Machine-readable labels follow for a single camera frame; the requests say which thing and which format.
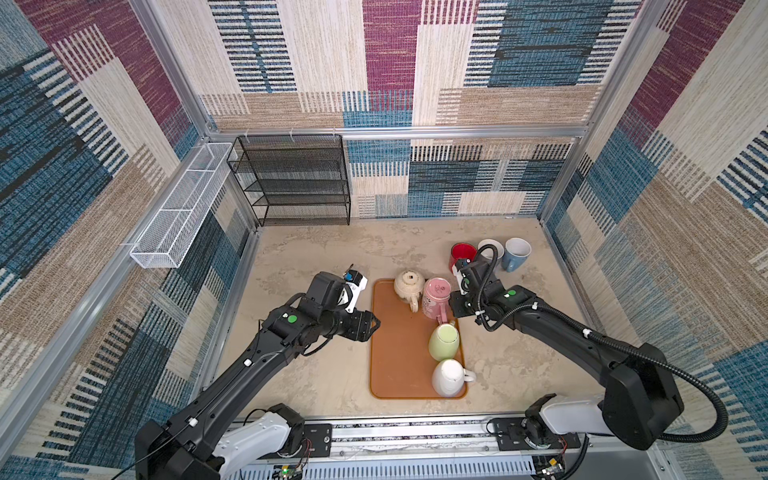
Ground pink ghost pattern mug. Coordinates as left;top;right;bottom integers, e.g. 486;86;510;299
422;277;451;324

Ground red mug black handle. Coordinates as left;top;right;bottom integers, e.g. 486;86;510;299
449;242;477;274

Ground cream marbled mug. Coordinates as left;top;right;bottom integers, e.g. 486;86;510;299
394;270;425;313

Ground purple mug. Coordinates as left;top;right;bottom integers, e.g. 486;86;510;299
477;239;505;261

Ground orange plastic tray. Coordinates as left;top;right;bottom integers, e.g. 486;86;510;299
370;279;441;400

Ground blue mug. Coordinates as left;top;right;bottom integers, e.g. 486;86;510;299
502;237;532;272

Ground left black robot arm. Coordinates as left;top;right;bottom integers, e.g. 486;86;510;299
134;269;381;479

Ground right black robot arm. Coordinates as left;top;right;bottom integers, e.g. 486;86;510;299
449;245;729;450

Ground light green mug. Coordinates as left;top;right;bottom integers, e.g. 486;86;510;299
428;323;460;362

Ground white mug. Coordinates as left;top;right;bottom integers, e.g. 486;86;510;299
432;359;477;398

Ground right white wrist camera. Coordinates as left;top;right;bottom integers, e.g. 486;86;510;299
451;265;468;295

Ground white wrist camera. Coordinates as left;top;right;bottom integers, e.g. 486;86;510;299
340;267;368;314
451;265;468;295

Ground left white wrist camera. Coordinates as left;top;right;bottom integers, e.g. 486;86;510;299
340;267;368;314

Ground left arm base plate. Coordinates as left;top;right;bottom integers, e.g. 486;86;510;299
301;423;333;459

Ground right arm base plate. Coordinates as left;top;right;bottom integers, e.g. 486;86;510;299
485;416;582;451

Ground black wire shelf rack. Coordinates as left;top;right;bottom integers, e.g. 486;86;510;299
229;134;351;227

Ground white wire mesh basket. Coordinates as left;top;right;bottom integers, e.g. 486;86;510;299
130;143;233;269

